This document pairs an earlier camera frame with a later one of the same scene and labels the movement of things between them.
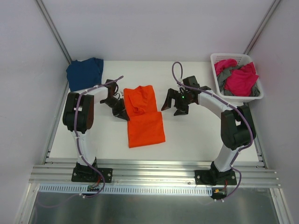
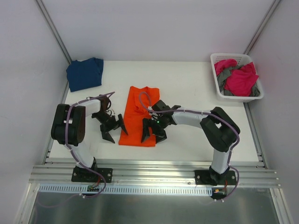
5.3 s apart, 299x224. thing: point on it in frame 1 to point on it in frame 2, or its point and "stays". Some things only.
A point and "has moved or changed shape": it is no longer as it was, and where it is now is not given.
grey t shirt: [222, 76] stays
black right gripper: [177, 100] to [153, 127]
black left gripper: [117, 106] to [110, 124]
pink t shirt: [239, 80] stays
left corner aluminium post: [54, 31] stays
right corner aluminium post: [261, 27] stays
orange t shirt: [145, 124] has moved or changed shape
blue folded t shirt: [82, 74] stays
